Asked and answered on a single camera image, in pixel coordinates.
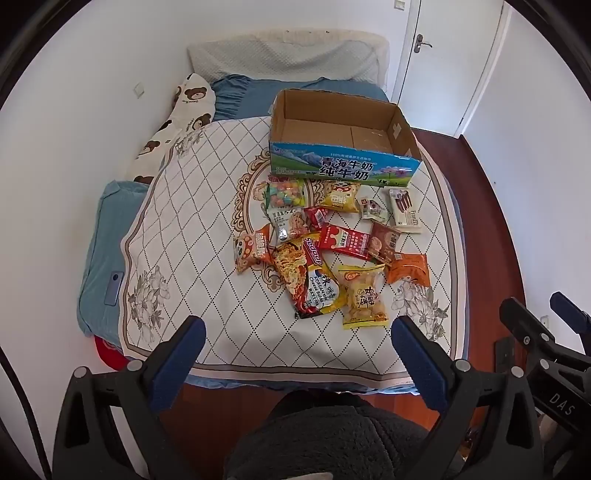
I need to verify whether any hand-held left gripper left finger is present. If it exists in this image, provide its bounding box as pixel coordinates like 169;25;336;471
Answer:
53;315;207;480

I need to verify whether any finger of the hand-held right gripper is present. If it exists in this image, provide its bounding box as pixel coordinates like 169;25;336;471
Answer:
499;298;561;365
549;291;591;356

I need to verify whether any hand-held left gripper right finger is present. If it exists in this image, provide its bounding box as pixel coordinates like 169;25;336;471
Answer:
392;316;542;480

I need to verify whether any orange snack packet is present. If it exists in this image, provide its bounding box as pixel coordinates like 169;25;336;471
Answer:
385;253;431;288

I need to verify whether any large red noodle bag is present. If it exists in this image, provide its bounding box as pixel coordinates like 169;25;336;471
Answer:
270;233;324;319

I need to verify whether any printed cardboard box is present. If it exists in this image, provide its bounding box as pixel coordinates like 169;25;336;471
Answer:
269;89;423;188

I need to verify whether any red cloth item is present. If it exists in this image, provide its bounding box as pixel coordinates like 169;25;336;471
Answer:
95;337;134;370

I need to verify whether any yellow biscuit bag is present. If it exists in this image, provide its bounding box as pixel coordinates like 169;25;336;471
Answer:
338;263;389;329

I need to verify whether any small blue device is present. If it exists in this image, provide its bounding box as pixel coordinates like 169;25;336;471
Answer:
104;271;124;306

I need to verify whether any white diamond-pattern quilt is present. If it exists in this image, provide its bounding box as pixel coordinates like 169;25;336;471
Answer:
119;115;467;393

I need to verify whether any yellow-white noodle bag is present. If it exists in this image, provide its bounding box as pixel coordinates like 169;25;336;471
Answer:
300;258;347;317

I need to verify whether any person's dark fleece clothing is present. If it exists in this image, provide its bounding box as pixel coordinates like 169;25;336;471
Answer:
224;390;444;480

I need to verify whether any brown snack packet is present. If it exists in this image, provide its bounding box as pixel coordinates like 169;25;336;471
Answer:
367;222;402;264

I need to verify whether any orange cartoon snack bag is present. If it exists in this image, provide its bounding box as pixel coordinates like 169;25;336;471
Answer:
233;224;275;275

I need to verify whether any blue folded blanket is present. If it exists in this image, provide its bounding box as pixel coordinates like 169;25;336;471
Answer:
78;180;153;337

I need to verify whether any white chocolate stick packet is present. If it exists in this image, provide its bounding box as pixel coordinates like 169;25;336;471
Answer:
388;187;423;234

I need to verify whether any small white-green snack packet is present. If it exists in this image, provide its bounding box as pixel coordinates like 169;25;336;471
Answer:
360;198;389;220

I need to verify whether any green-white snack packet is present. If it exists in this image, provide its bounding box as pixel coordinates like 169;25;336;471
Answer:
267;208;309;243

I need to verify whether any yellow cartoon snack bag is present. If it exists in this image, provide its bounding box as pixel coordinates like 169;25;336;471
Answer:
316;181;362;214

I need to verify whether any colourful candy bag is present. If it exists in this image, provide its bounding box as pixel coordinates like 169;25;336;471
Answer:
265;180;308;210

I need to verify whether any bear-print pillow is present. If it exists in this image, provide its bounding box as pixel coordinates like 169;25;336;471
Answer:
127;73;217;185

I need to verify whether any white door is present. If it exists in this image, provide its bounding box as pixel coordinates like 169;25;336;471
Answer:
388;0;509;139

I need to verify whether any blue ruffled pillow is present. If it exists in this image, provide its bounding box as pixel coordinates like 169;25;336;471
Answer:
210;75;391;123

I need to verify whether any white quilted headboard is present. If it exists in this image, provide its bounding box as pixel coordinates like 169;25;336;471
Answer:
187;30;391;88

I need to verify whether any dark wall socket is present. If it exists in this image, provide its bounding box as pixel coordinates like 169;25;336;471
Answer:
495;337;513;370

